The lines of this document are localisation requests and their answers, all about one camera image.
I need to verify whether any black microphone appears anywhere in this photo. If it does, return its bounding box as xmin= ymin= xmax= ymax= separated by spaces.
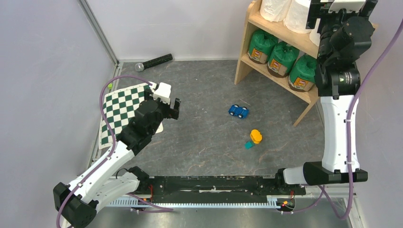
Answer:
xmin=135 ymin=54 xmax=173 ymax=72

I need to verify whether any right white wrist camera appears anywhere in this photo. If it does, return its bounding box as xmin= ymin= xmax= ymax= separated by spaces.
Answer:
xmin=328 ymin=0 xmax=366 ymax=13

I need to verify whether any blue toy car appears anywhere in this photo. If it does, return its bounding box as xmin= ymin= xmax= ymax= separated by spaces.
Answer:
xmin=228 ymin=104 xmax=249 ymax=119

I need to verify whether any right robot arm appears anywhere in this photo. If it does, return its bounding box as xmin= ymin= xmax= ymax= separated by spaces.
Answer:
xmin=274 ymin=0 xmax=377 ymax=194

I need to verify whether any yellow toy block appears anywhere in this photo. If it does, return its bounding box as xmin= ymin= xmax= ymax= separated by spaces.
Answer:
xmin=250 ymin=129 xmax=262 ymax=144

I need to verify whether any green white chess mat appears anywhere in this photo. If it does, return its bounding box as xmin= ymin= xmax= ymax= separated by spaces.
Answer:
xmin=103 ymin=83 xmax=156 ymax=135

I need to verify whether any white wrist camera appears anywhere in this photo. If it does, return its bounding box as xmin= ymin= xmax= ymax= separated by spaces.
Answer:
xmin=328 ymin=0 xmax=366 ymax=13
xmin=151 ymin=82 xmax=172 ymax=105

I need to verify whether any white roll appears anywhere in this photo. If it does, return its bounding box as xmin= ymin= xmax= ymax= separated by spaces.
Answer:
xmin=283 ymin=0 xmax=312 ymax=34
xmin=260 ymin=0 xmax=292 ymax=22
xmin=309 ymin=19 xmax=320 ymax=47

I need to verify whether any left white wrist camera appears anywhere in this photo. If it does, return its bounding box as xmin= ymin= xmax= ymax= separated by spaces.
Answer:
xmin=151 ymin=82 xmax=172 ymax=105

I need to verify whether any white roll front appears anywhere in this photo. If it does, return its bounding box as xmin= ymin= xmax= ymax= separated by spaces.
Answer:
xmin=260 ymin=0 xmax=292 ymax=22

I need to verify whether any brown-topped green paper roll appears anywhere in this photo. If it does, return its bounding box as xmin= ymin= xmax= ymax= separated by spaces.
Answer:
xmin=288 ymin=55 xmax=317 ymax=92

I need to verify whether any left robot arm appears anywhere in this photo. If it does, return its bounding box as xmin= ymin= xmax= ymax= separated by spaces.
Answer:
xmin=53 ymin=83 xmax=181 ymax=228

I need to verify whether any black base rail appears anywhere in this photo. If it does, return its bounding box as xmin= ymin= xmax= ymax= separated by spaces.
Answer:
xmin=133 ymin=176 xmax=306 ymax=204

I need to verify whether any teal toy cube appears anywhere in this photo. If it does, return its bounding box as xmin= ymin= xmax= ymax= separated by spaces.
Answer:
xmin=245 ymin=141 xmax=255 ymax=149

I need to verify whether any wooden two-tier shelf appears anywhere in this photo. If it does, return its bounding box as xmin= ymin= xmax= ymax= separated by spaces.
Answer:
xmin=233 ymin=0 xmax=378 ymax=127

